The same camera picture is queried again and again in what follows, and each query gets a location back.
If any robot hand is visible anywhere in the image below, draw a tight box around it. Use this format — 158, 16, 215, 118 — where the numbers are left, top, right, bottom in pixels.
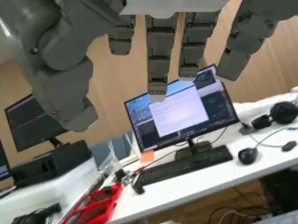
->
0, 0, 298, 133

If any black computer monitor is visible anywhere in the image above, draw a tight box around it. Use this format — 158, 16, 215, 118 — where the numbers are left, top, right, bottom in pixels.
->
0, 139, 13, 182
3, 94, 74, 153
122, 64, 241, 160

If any orange sticky note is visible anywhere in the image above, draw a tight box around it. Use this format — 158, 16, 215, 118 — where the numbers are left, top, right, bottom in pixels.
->
140, 149, 156, 164

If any black keyboard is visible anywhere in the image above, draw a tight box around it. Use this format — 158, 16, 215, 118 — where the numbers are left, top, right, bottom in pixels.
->
133, 144, 235, 195

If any red tray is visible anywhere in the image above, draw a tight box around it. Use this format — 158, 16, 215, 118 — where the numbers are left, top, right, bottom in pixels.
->
60, 181, 125, 224

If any white desk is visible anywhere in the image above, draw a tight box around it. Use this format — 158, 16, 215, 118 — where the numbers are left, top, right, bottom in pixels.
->
105, 94, 298, 224

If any black computer mouse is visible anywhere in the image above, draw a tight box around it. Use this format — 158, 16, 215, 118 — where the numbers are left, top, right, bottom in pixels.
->
237, 146, 259, 165

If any small black device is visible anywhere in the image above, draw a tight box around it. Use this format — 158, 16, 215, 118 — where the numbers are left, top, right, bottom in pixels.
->
281, 140, 298, 152

